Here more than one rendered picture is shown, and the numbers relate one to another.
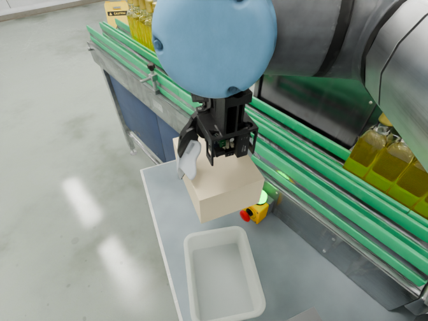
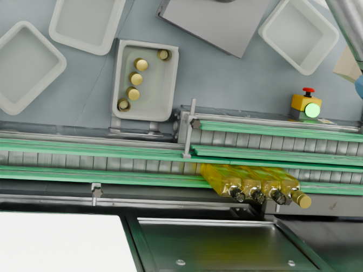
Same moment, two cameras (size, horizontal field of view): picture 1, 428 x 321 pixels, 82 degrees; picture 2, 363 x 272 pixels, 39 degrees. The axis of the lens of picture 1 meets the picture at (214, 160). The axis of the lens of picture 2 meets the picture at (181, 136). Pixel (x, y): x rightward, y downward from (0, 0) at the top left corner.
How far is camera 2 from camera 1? 102 cm
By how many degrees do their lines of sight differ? 22
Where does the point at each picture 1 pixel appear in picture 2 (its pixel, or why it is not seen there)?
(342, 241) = (245, 117)
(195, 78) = not seen: outside the picture
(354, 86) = (324, 245)
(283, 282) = (250, 67)
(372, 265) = (220, 114)
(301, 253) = (249, 99)
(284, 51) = not seen: outside the picture
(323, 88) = (343, 239)
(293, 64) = not seen: outside the picture
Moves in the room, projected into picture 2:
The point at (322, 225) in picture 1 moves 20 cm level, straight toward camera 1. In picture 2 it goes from (262, 119) to (266, 52)
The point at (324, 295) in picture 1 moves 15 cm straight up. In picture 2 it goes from (221, 81) to (238, 89)
